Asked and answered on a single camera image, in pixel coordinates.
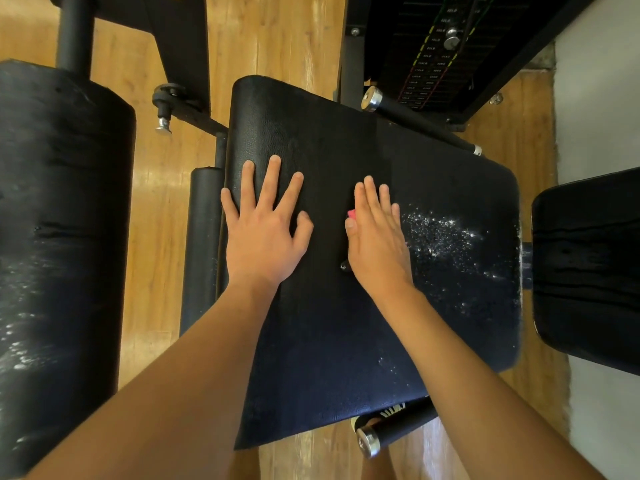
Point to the person's right forearm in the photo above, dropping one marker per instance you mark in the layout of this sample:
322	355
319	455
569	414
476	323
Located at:
480	395

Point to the person's right hand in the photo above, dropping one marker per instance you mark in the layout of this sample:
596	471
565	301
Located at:
378	245

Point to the person's right black shoe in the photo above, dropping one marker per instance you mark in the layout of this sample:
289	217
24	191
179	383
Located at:
385	410

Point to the person's left forearm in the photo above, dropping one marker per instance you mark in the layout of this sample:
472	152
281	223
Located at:
150	405

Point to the person's right leg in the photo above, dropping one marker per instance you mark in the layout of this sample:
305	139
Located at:
375	465

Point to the person's left hand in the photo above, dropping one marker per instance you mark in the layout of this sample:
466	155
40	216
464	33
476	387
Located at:
262	240

